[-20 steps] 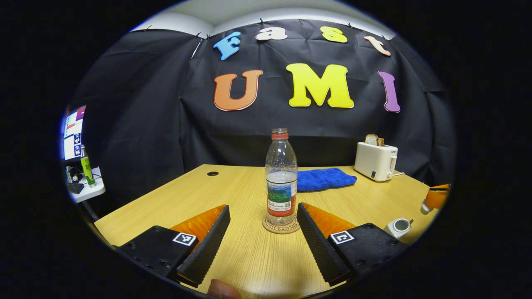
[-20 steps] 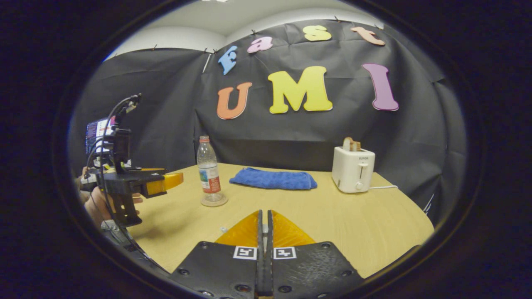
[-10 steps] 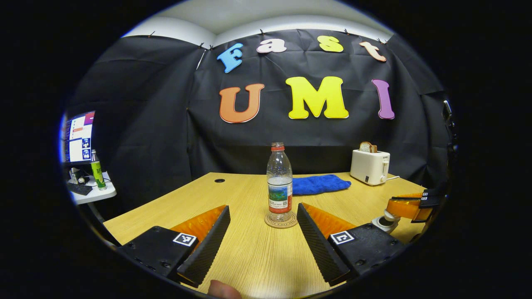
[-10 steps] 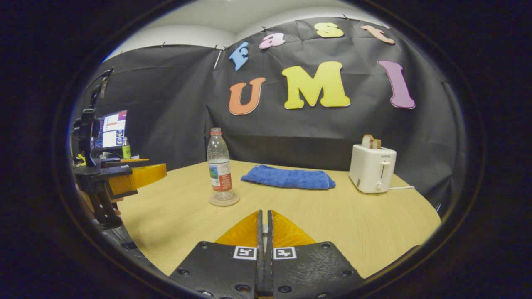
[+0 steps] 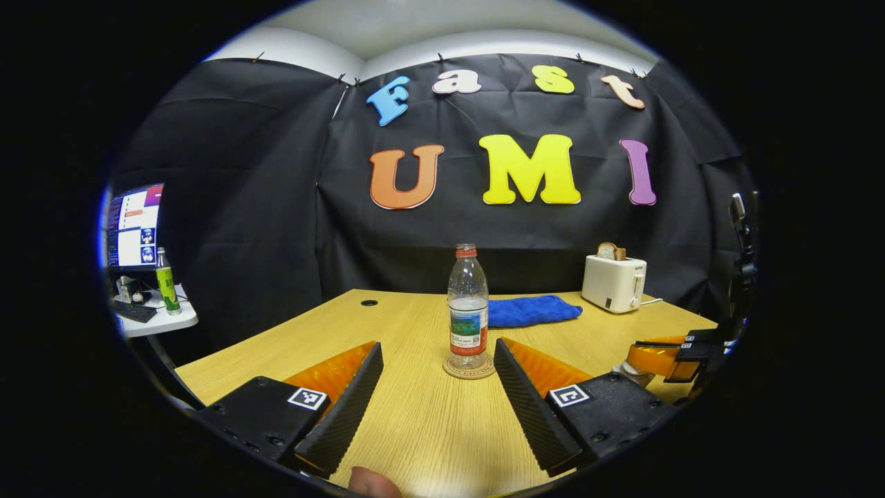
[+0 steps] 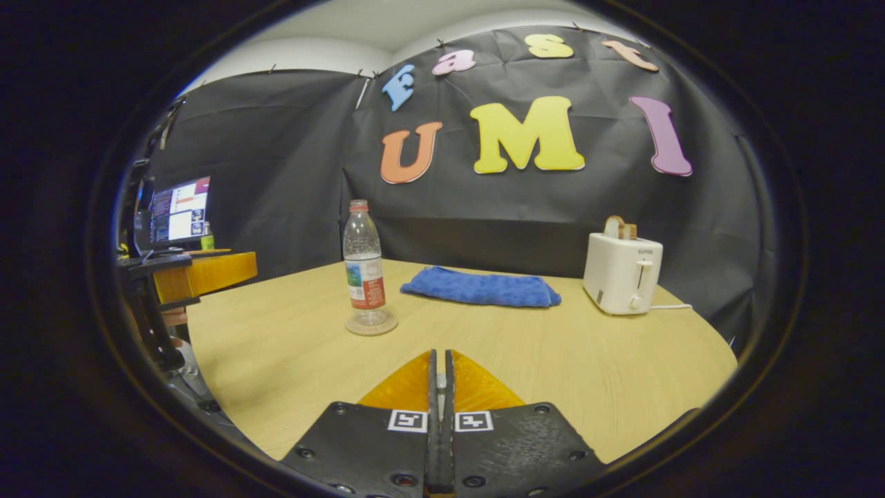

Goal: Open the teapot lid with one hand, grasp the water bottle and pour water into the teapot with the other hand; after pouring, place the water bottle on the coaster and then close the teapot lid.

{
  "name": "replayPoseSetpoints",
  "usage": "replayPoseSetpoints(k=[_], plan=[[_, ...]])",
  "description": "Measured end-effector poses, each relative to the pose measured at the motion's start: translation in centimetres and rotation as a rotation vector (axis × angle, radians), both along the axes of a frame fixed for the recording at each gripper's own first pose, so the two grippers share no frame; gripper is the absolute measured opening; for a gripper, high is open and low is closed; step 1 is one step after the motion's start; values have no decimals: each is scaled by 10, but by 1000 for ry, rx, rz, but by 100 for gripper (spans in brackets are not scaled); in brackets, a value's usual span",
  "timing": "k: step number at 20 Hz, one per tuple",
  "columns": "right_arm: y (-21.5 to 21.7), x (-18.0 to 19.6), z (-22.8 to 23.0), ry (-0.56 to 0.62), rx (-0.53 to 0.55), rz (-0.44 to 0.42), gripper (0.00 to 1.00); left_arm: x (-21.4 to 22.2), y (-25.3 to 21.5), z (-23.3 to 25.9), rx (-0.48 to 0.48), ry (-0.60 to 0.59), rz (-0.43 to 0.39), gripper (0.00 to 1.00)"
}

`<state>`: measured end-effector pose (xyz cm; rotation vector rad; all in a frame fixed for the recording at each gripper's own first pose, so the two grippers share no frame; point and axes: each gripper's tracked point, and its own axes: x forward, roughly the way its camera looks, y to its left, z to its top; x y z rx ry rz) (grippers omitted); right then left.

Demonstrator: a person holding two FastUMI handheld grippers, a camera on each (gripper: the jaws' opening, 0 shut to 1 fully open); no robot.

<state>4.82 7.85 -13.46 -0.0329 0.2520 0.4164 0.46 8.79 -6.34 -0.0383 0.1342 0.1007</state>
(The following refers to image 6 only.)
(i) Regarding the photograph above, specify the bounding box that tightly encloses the blue towel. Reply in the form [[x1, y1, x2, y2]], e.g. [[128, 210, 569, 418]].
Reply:
[[400, 266, 563, 308]]

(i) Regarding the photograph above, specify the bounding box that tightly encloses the computer monitor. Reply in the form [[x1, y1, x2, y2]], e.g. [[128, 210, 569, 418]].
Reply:
[[149, 176, 212, 244]]

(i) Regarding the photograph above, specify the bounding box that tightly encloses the white toaster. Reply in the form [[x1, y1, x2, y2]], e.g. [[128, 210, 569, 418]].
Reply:
[[582, 232, 664, 317]]

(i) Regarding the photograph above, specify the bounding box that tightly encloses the clear plastic water bottle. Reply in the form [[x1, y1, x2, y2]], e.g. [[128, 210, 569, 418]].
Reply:
[[342, 199, 389, 331]]

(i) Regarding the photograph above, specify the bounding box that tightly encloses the toast slice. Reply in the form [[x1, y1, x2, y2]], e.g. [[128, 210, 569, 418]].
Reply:
[[604, 215, 638, 241]]

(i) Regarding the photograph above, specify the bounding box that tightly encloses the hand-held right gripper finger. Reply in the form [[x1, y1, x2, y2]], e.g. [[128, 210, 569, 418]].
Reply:
[[280, 349, 440, 498], [442, 349, 609, 498]]

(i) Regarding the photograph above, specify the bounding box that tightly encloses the round wooden coaster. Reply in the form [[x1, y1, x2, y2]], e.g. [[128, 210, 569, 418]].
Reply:
[[345, 308, 399, 338]]

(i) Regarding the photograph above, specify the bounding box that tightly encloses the black backdrop cloth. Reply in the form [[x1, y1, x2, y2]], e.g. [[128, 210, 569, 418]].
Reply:
[[149, 26, 775, 347]]

